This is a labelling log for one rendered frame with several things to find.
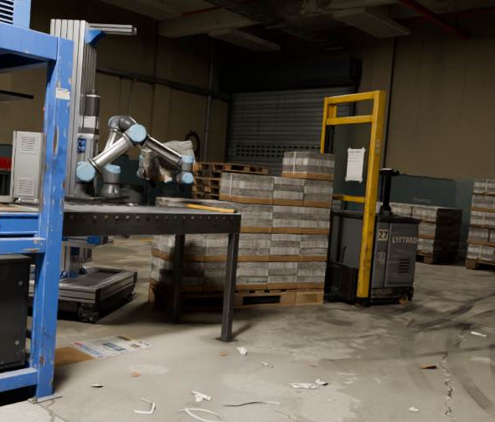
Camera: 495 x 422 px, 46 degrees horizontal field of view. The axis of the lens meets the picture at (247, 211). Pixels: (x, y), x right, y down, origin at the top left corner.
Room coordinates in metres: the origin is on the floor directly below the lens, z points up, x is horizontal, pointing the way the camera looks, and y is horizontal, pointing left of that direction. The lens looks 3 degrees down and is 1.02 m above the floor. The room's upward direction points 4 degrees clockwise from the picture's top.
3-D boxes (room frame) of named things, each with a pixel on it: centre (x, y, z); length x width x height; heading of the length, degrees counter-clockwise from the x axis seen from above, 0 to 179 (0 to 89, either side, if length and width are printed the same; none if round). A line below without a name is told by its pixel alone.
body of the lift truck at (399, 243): (5.50, -1.19, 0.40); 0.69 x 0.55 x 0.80; 30
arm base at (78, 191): (3.99, 1.11, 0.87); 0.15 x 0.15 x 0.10
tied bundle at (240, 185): (4.81, 0.02, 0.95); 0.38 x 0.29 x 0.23; 31
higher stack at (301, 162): (5.10, -0.50, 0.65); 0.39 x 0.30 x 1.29; 30
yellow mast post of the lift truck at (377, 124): (5.03, -1.04, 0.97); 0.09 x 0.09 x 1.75; 30
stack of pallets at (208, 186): (11.55, 0.39, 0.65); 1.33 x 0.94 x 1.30; 142
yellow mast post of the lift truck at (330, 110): (5.60, -0.71, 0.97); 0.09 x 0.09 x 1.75; 30
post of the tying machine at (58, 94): (2.54, 0.84, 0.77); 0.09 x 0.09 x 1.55; 48
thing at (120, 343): (3.34, 0.71, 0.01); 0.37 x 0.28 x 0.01; 138
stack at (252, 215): (4.74, 0.13, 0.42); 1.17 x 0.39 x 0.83; 120
